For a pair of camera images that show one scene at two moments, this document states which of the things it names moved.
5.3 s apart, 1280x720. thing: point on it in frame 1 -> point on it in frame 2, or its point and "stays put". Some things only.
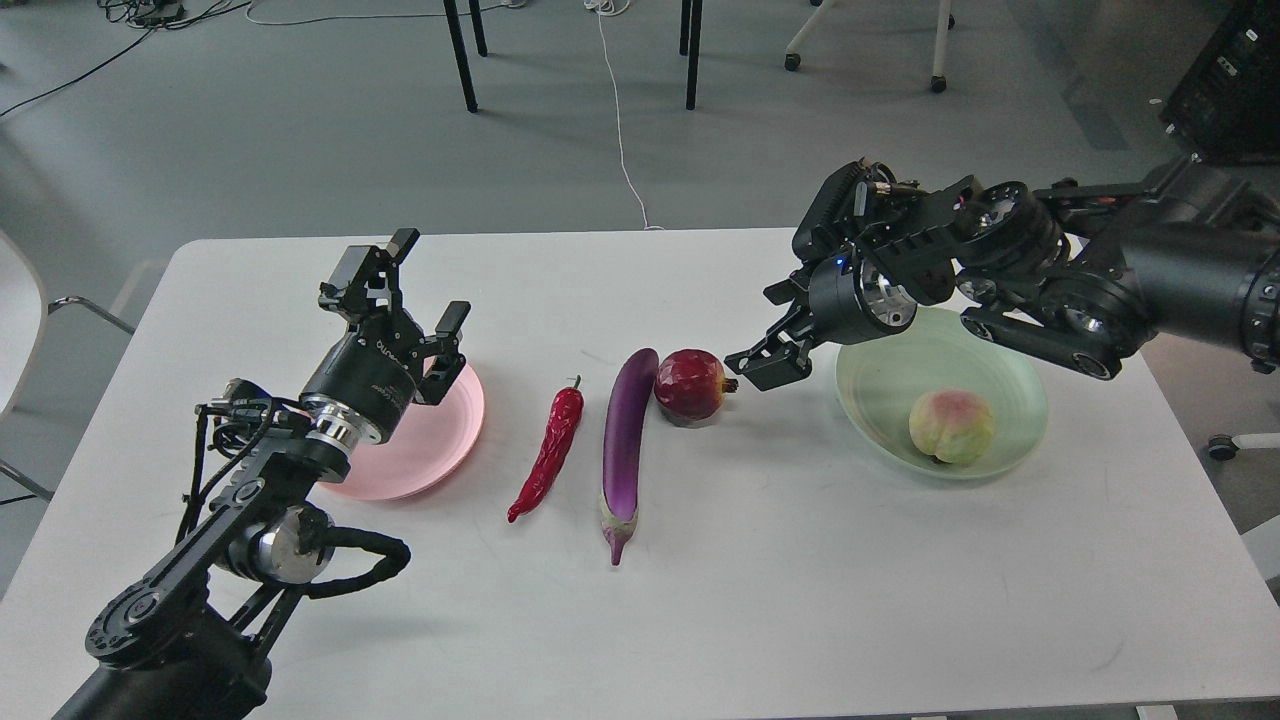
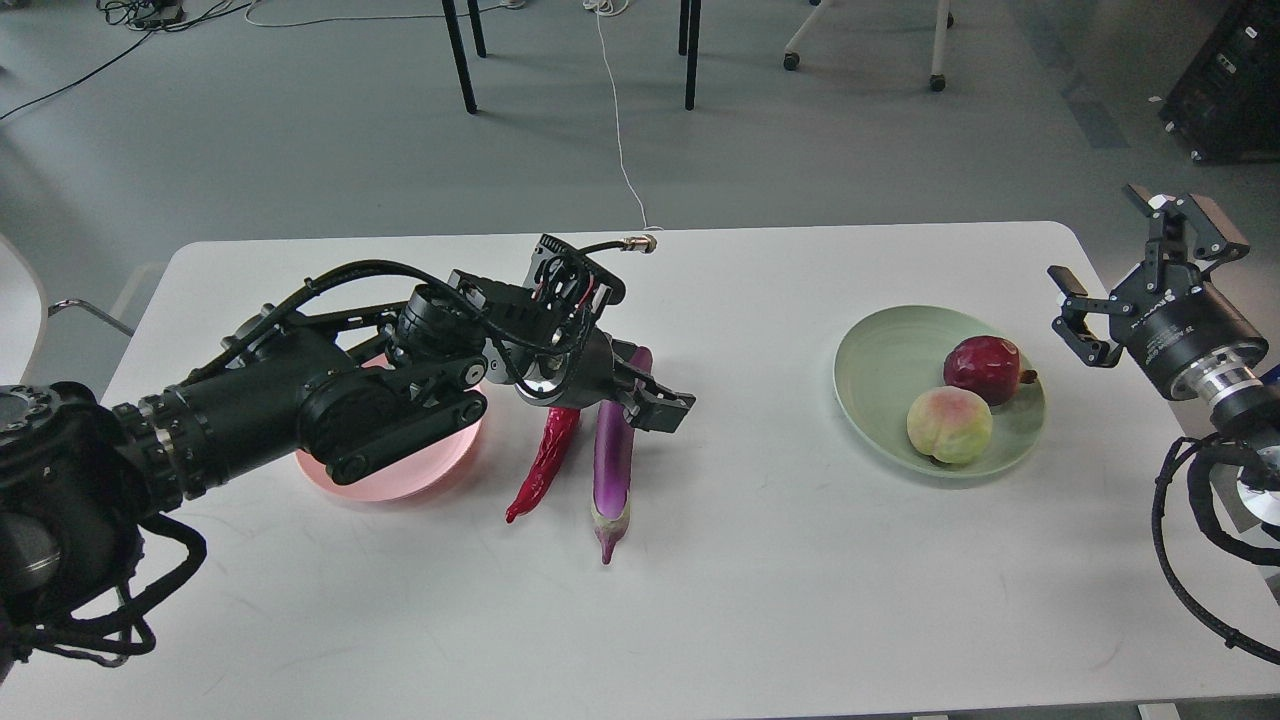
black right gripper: (844, 301) -> (1184, 338)
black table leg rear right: (685, 27) stays put
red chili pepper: (568, 411) stays put
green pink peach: (952, 425) stays put
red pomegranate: (690, 384) -> (991, 365)
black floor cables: (152, 15) stays put
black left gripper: (368, 378) -> (589, 375)
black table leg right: (694, 59) stays put
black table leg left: (461, 54) stays put
